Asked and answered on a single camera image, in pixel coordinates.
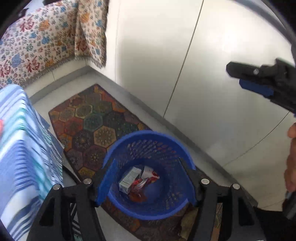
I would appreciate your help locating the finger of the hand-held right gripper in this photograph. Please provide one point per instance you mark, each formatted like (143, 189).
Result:
(256, 88)
(245, 69)

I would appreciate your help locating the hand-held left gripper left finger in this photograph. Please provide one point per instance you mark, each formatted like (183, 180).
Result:
(107, 183)

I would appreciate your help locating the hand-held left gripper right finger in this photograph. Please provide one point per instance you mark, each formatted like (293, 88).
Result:
(192, 179)

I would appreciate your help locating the small grey drink carton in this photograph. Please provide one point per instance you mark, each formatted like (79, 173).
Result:
(129, 180)

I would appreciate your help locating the white and red wrapper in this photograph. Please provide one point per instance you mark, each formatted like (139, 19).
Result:
(149, 173)

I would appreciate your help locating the blue plastic waste basket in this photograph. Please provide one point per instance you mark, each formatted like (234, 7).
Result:
(148, 139)

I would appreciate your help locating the person's right hand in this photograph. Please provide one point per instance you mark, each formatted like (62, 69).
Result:
(291, 162)

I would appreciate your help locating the dry brown leaf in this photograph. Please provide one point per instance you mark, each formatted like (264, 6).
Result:
(188, 223)

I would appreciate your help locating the hexagon pattern floor rug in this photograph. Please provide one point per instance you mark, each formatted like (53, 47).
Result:
(92, 122)

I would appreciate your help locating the blue striped tablecloth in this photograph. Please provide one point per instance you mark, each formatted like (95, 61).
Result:
(25, 148)

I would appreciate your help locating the small printed fringed blanket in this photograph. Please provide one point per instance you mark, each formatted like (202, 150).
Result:
(92, 32)

